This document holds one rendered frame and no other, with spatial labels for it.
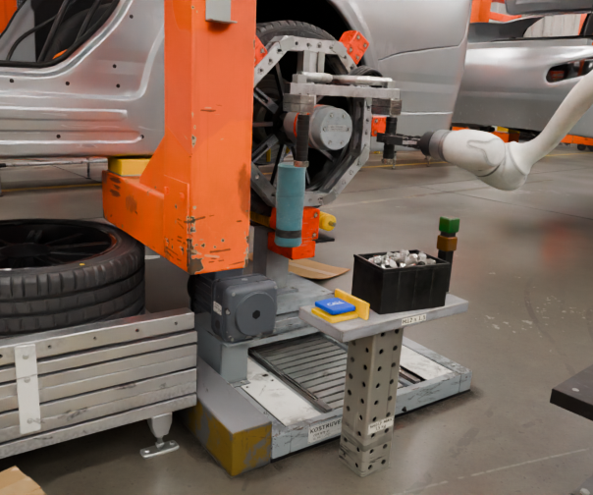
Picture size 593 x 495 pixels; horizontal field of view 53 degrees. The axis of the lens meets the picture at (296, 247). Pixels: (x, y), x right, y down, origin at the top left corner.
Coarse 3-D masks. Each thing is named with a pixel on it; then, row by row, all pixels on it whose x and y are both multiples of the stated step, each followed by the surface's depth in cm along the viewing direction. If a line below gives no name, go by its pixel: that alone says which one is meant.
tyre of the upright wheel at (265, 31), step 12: (264, 24) 190; (276, 24) 189; (288, 24) 192; (300, 24) 194; (264, 36) 188; (300, 36) 195; (312, 36) 197; (324, 36) 200; (252, 192) 199; (252, 204) 200; (264, 204) 203
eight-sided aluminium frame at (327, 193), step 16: (272, 48) 181; (288, 48) 183; (304, 48) 187; (320, 48) 190; (336, 48) 194; (272, 64) 182; (336, 64) 200; (352, 64) 199; (256, 80) 180; (368, 112) 208; (352, 128) 213; (368, 128) 210; (352, 144) 213; (368, 144) 212; (352, 160) 211; (256, 176) 190; (336, 176) 212; (352, 176) 211; (256, 192) 197; (272, 192) 193; (304, 192) 206; (320, 192) 207; (336, 192) 209
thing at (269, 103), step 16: (256, 96) 193; (320, 96) 208; (336, 96) 216; (272, 112) 198; (272, 128) 200; (272, 144) 201; (288, 144) 205; (256, 160) 199; (320, 160) 224; (336, 160) 217; (272, 176) 206; (320, 176) 217
